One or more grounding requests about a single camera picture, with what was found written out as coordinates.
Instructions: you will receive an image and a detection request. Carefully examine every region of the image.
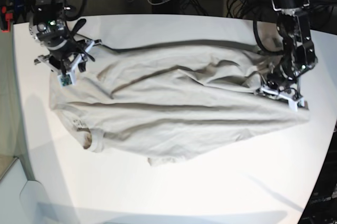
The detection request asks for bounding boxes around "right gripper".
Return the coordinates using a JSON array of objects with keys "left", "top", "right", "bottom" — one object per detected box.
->
[{"left": 34, "top": 39, "right": 102, "bottom": 76}]

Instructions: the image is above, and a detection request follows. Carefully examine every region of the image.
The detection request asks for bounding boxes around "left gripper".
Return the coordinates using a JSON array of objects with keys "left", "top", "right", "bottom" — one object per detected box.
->
[{"left": 255, "top": 77, "right": 304, "bottom": 104}]

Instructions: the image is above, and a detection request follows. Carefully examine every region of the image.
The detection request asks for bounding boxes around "beige t-shirt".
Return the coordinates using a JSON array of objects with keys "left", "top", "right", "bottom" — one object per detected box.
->
[{"left": 49, "top": 45, "right": 310, "bottom": 165}]

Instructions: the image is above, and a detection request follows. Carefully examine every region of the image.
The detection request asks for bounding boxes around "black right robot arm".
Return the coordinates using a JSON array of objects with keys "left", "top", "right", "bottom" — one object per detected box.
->
[{"left": 29, "top": 0, "right": 96, "bottom": 76}]

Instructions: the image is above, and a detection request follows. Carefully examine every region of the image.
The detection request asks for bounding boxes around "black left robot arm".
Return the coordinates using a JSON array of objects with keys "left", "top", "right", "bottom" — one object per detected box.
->
[{"left": 253, "top": 0, "right": 318, "bottom": 111}]

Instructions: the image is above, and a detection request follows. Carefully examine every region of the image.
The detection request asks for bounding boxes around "red black clamp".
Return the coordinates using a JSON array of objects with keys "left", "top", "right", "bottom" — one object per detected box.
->
[{"left": 1, "top": 5, "right": 14, "bottom": 33}]

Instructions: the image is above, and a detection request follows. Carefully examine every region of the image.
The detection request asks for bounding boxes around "white cabinet corner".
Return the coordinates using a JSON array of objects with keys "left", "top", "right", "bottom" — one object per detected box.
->
[{"left": 0, "top": 155, "right": 77, "bottom": 224}]

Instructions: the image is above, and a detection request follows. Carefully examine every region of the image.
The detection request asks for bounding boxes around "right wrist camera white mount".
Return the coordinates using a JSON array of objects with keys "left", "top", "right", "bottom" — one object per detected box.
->
[{"left": 57, "top": 61, "right": 78, "bottom": 87}]

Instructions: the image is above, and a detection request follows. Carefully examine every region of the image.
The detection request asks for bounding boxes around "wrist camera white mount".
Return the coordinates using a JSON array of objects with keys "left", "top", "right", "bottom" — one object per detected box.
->
[
  {"left": 57, "top": 61, "right": 78, "bottom": 87},
  {"left": 288, "top": 97, "right": 308, "bottom": 112}
]

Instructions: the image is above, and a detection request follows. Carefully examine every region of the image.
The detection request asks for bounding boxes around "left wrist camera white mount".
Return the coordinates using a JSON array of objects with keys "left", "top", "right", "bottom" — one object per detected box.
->
[{"left": 288, "top": 97, "right": 308, "bottom": 112}]

